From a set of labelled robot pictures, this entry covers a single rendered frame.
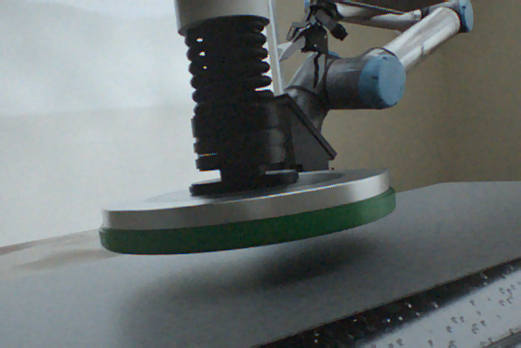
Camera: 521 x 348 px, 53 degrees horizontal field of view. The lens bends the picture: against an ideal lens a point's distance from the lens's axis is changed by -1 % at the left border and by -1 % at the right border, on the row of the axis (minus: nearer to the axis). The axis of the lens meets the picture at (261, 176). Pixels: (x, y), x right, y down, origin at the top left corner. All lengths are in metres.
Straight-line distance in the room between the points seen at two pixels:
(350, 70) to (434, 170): 6.70
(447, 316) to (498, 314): 0.03
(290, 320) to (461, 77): 8.14
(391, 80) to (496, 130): 6.60
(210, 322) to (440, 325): 0.12
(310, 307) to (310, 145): 1.23
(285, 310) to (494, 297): 0.12
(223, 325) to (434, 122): 8.01
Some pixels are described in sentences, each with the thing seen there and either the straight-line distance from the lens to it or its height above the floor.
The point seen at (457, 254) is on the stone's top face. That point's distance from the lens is 0.37.
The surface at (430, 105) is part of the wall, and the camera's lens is 8.20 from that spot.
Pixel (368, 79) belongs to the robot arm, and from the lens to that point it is 1.48.
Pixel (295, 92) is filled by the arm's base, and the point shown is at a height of 1.10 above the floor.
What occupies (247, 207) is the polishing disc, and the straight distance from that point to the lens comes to 0.30.
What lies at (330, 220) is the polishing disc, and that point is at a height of 0.90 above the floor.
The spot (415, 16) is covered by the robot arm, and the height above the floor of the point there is 1.35.
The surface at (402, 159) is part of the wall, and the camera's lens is 7.64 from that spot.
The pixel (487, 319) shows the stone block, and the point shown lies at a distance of 0.31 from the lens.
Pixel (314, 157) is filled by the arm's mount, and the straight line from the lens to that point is 1.51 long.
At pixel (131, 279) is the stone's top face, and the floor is 0.87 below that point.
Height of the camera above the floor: 0.95
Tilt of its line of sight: 3 degrees down
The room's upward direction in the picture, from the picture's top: 7 degrees counter-clockwise
